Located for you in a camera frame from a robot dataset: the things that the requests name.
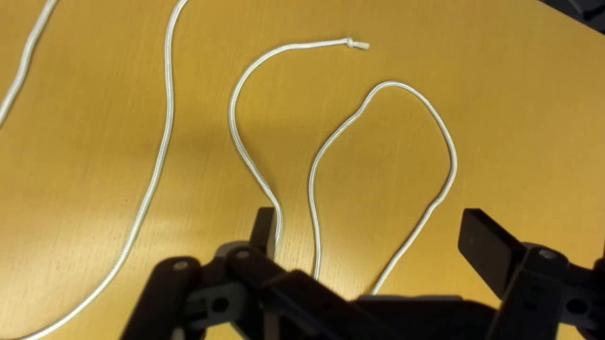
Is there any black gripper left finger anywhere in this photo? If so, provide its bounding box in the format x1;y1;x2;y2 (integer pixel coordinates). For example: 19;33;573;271
119;208;329;340

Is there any short white rope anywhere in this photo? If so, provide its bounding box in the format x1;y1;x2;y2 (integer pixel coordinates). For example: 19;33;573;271
227;36;459;297

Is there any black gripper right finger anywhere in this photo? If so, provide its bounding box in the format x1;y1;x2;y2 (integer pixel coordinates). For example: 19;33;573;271
457;208;605;340

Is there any long white rope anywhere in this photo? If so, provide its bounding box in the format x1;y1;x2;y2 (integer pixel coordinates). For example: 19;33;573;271
0;0;191;340

